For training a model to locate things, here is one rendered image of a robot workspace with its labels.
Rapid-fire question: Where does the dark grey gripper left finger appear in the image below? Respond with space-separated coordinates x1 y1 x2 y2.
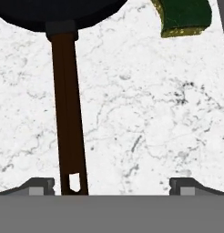
0 177 56 197

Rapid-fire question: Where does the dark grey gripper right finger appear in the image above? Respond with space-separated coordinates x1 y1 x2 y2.
168 177 224 197

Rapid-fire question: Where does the black pan with brown handle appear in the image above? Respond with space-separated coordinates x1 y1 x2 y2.
0 0 128 196

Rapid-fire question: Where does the green and yellow sponge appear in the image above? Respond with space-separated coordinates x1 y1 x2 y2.
150 0 213 39

